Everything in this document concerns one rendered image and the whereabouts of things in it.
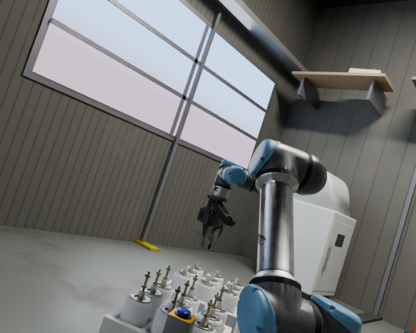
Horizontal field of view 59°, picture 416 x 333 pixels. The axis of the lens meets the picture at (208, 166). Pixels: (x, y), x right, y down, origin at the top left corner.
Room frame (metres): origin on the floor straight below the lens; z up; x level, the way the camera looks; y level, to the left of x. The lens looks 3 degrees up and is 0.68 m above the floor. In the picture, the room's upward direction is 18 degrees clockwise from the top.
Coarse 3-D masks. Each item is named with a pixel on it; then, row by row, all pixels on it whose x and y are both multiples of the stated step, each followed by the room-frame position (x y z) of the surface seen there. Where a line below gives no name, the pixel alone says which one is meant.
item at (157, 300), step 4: (148, 296) 1.37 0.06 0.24; (152, 296) 1.37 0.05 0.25; (156, 296) 1.38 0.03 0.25; (160, 296) 1.39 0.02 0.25; (152, 300) 1.37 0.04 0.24; (156, 300) 1.37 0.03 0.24; (160, 300) 1.39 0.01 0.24; (156, 304) 1.38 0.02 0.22; (160, 304) 1.40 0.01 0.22; (152, 308) 1.37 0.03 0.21; (156, 308) 1.38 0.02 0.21; (152, 312) 1.37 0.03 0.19; (152, 316) 1.37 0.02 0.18
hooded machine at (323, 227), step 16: (320, 192) 3.57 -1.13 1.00; (336, 192) 3.58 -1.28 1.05; (304, 208) 3.61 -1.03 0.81; (320, 208) 3.50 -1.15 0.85; (336, 208) 3.54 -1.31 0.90; (304, 224) 3.58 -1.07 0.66; (320, 224) 3.47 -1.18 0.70; (336, 224) 3.46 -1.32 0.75; (352, 224) 3.71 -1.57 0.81; (304, 240) 3.54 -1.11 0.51; (320, 240) 3.44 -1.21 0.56; (336, 240) 3.53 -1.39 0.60; (304, 256) 3.51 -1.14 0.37; (320, 256) 3.41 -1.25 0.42; (336, 256) 3.60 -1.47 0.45; (304, 272) 3.48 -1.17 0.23; (320, 272) 3.44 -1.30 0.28; (336, 272) 3.68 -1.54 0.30; (304, 288) 3.45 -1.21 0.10; (320, 288) 3.51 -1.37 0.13
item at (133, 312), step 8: (128, 296) 1.29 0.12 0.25; (128, 304) 1.26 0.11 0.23; (136, 304) 1.25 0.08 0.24; (144, 304) 1.26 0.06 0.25; (152, 304) 1.29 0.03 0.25; (128, 312) 1.26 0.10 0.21; (136, 312) 1.25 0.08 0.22; (144, 312) 1.26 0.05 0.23; (128, 320) 1.25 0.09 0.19; (136, 320) 1.25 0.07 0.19; (144, 320) 1.27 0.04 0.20
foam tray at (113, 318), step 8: (112, 312) 1.29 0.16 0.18; (120, 312) 1.32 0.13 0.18; (104, 320) 1.24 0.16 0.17; (112, 320) 1.23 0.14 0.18; (120, 320) 1.25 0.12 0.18; (152, 320) 1.33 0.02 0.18; (104, 328) 1.24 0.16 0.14; (112, 328) 1.23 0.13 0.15; (120, 328) 1.23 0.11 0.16; (128, 328) 1.22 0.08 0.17; (136, 328) 1.23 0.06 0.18; (144, 328) 1.25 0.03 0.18; (224, 328) 1.50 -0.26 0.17
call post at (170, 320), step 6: (168, 318) 1.06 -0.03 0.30; (174, 318) 1.05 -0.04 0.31; (168, 324) 1.06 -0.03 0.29; (174, 324) 1.05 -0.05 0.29; (180, 324) 1.05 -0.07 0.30; (186, 324) 1.04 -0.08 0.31; (192, 324) 1.07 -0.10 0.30; (168, 330) 1.05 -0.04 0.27; (174, 330) 1.05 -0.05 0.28; (180, 330) 1.05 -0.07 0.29; (186, 330) 1.04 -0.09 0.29
